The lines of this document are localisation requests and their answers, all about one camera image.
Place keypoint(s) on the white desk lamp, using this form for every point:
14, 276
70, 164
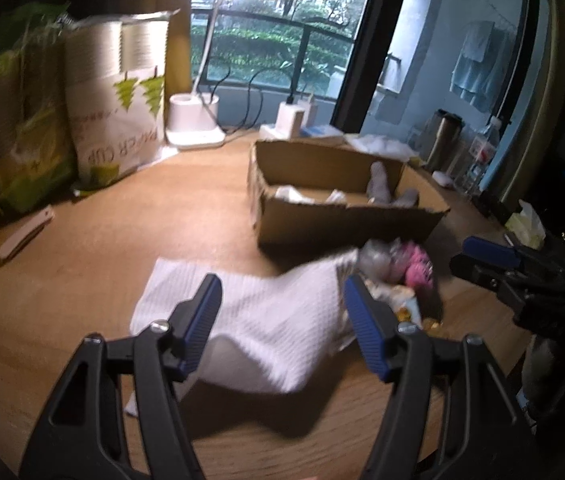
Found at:
195, 120

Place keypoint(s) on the steel thermos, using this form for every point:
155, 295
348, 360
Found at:
442, 140

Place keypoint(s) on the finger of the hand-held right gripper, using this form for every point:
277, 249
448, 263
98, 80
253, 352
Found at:
490, 251
475, 271

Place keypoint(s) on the white waffle cloth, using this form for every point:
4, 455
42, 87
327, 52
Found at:
267, 315

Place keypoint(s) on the paper cup package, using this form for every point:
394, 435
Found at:
112, 110

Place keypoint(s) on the small white crumpled cloth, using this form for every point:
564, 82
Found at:
336, 196

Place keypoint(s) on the black balcony railing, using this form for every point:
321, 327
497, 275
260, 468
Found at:
307, 35

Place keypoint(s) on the hanging blue towel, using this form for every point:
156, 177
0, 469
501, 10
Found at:
480, 67

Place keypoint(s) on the small white object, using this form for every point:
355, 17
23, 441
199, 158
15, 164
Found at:
443, 178

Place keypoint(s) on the pink fuzzy toy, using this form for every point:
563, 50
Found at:
418, 265

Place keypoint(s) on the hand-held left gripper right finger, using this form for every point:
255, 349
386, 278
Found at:
365, 327

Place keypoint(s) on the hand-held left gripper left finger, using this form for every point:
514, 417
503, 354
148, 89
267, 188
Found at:
205, 322

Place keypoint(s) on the white folding knife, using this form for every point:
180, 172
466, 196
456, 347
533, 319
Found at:
25, 235

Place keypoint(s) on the white charger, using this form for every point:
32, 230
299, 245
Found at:
292, 115

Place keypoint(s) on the green plastic package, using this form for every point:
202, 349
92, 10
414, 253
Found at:
27, 125

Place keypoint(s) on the grey sock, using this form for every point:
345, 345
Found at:
380, 185

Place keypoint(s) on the clear plastic bag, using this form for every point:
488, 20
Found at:
377, 260

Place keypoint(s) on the white and blue box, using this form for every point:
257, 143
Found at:
320, 131

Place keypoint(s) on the cardboard box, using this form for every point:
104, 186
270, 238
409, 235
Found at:
342, 217

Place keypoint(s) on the white plastic bag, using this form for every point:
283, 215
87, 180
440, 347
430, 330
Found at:
382, 145

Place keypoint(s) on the clear water bottle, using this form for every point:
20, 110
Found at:
487, 142

